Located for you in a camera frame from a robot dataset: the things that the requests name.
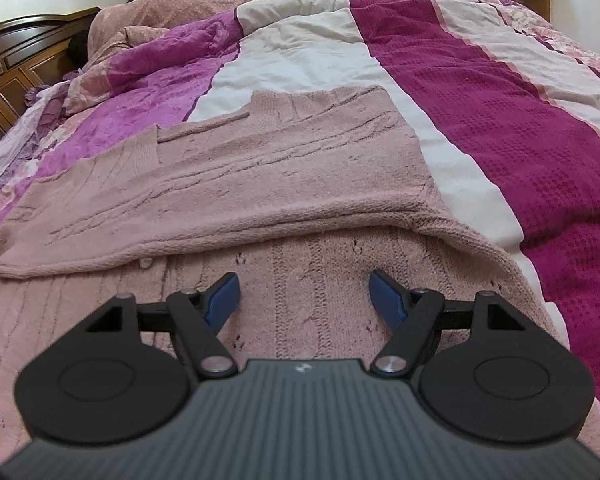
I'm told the dark wooden headboard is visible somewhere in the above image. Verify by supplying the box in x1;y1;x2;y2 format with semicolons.
0;6;99;140

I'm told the pink knitted sweater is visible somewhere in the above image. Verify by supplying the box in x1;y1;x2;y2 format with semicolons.
0;84;600;466

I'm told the lilac floral pillow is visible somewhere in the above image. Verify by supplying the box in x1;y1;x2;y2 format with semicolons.
0;81;69;177

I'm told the magenta white patchwork quilt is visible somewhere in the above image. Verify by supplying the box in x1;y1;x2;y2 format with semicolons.
0;0;600;461

